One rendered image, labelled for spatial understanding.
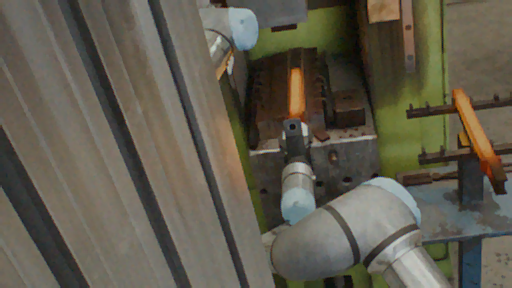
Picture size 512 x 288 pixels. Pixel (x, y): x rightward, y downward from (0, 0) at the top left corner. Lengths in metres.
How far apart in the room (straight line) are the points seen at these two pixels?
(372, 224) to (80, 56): 0.79
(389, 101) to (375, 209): 0.88
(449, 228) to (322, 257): 0.71
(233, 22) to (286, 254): 0.41
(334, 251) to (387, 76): 0.92
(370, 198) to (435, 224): 0.65
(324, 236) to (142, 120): 0.74
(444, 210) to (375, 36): 0.55
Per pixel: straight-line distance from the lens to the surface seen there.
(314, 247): 0.94
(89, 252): 0.19
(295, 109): 1.60
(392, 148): 1.91
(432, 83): 1.81
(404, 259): 0.95
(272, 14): 1.49
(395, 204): 0.98
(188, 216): 0.25
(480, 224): 1.60
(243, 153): 1.90
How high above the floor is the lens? 1.86
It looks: 33 degrees down
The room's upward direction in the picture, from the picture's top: 9 degrees counter-clockwise
